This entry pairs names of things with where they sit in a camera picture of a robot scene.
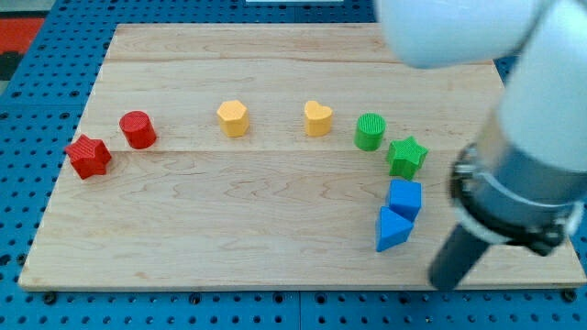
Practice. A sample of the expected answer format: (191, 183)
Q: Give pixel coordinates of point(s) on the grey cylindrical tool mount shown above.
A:
(506, 193)

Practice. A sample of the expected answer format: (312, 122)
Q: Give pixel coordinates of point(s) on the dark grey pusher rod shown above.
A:
(458, 255)

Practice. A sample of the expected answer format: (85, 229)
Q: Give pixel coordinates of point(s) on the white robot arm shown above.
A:
(546, 90)

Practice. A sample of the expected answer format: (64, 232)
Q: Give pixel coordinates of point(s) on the blue triangle block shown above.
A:
(391, 229)

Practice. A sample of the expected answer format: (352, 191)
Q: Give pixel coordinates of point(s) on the blue cube block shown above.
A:
(405, 198)

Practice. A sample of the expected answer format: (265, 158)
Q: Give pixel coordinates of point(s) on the green star block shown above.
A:
(406, 157)

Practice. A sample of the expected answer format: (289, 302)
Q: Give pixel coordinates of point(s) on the green cylinder block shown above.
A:
(370, 128)

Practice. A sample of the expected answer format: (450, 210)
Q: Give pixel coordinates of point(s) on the yellow heart block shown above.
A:
(318, 119)

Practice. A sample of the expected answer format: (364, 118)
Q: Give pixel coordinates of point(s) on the wooden board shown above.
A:
(274, 209)

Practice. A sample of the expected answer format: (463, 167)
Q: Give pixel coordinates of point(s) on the yellow hexagon block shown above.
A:
(233, 118)

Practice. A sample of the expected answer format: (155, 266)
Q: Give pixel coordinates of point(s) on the red cylinder block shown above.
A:
(138, 129)

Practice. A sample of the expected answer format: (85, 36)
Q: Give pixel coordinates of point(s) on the red star block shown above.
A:
(88, 156)

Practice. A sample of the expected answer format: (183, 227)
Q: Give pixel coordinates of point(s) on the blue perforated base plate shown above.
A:
(42, 100)

